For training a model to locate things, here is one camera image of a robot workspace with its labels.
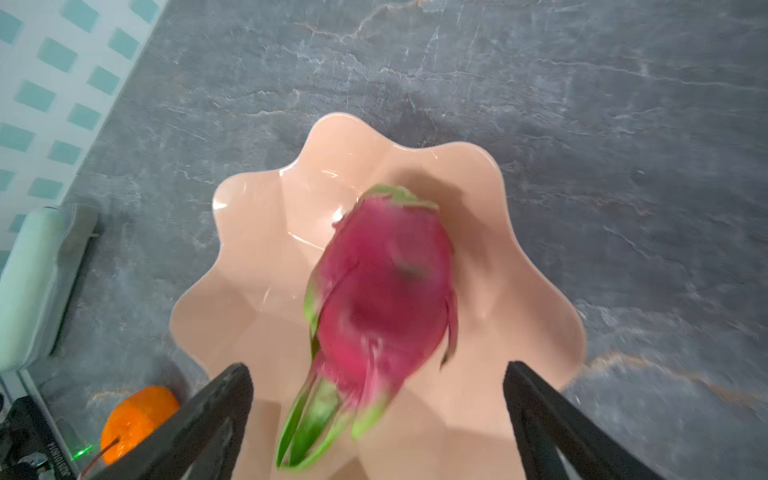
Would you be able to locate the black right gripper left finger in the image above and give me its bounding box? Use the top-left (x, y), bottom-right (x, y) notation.
top-left (94, 363), bottom-right (254, 479)

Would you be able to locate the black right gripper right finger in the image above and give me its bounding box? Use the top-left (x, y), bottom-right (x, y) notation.
top-left (503, 361), bottom-right (660, 479)

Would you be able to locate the fake orange tangerine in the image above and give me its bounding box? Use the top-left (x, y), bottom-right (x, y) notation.
top-left (101, 386), bottom-right (180, 465)

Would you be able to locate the magenta fake dragon fruit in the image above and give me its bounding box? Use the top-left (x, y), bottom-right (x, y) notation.
top-left (275, 184), bottom-right (458, 470)

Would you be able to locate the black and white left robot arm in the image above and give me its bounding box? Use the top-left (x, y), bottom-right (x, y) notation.
top-left (1, 396), bottom-right (78, 480)

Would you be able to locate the pink scalloped fruit bowl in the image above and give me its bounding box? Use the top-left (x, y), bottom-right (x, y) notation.
top-left (171, 113), bottom-right (586, 479)

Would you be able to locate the pale green cylinder object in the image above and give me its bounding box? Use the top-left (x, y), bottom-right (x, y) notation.
top-left (1, 204), bottom-right (98, 372)

